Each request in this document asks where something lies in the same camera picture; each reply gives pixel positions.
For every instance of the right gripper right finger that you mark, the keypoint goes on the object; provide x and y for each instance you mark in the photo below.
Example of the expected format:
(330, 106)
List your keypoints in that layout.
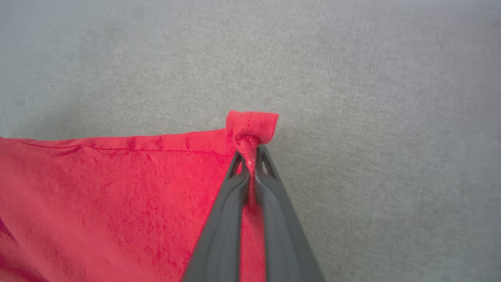
(285, 243)

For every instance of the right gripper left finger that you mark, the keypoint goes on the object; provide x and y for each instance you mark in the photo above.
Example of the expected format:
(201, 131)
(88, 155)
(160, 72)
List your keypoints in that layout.
(219, 239)

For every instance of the red Bulls jersey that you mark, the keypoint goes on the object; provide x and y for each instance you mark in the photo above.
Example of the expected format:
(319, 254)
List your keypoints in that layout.
(117, 203)

